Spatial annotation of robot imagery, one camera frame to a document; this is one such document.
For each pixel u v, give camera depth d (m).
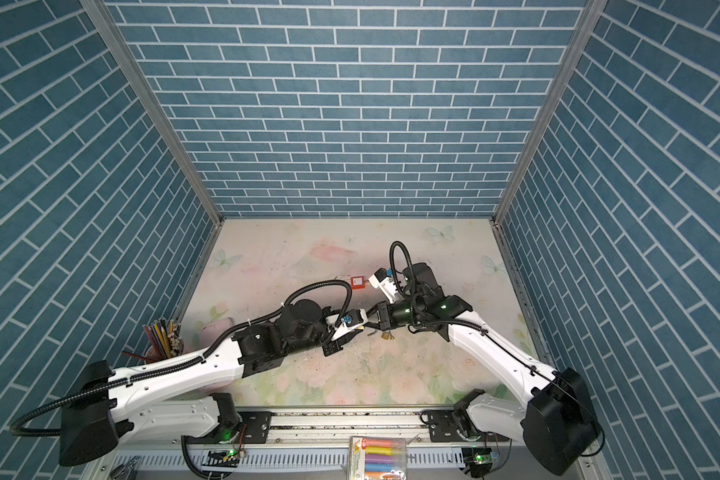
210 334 0.89
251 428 0.74
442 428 0.74
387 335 0.89
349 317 0.60
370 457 0.69
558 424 0.40
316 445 0.73
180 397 0.48
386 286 0.71
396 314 0.67
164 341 0.76
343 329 0.60
